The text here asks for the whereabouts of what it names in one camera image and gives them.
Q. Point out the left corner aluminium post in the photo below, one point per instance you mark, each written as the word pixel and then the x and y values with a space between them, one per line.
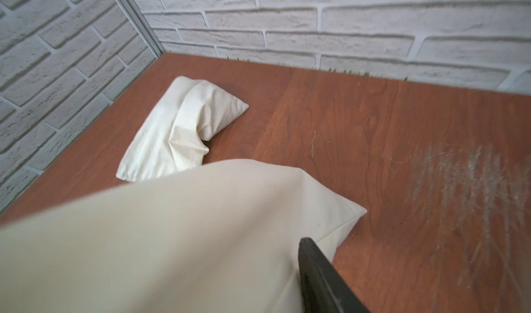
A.
pixel 139 22

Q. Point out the cream cloth soil bag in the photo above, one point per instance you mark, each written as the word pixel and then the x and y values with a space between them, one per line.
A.
pixel 219 238
pixel 173 137

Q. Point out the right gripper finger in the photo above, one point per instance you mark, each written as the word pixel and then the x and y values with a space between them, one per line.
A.
pixel 322 288

